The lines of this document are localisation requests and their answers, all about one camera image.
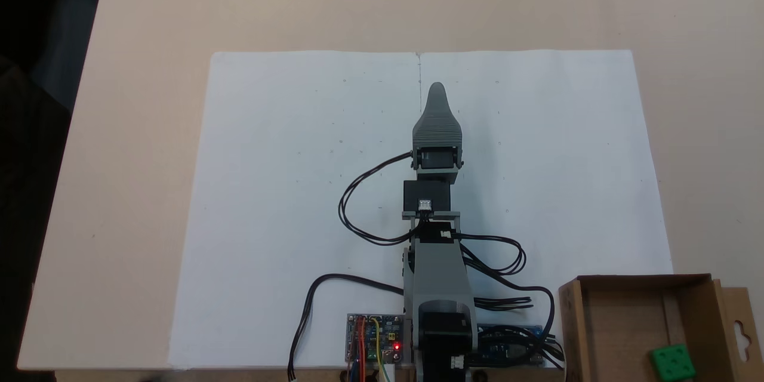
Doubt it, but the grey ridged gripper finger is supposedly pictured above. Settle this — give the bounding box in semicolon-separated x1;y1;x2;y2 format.
412;82;464;150

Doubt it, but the green die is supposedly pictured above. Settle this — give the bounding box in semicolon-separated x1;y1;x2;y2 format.
649;344;697;382

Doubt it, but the white paper sheet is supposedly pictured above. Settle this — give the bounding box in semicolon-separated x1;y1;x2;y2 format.
418;49;675;371
168;51;425;369

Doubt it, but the blue circuit board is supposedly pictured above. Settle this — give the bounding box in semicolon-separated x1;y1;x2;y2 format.
476;322;547;366

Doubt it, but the brown cardboard box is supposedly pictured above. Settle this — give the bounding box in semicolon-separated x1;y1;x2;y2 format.
558;273;756;382

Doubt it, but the black servo cable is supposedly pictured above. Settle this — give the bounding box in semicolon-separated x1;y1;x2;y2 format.
338;152;420;246
458;232;565;369

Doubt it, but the circuit board with jumper wires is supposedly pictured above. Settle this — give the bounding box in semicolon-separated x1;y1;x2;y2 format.
346;313;405;365

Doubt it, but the yellow jumper wire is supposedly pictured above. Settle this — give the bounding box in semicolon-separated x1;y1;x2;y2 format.
368;318;384;372

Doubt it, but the black power cable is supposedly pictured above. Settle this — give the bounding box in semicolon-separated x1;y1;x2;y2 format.
288;273;408;382

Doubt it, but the orange jumper wire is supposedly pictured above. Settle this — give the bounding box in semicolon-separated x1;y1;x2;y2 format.
350;318;366;382

